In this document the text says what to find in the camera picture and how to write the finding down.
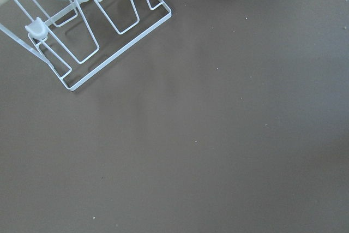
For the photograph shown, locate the white wire cup rack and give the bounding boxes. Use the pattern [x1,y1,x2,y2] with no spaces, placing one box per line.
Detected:
[1,0,172,91]

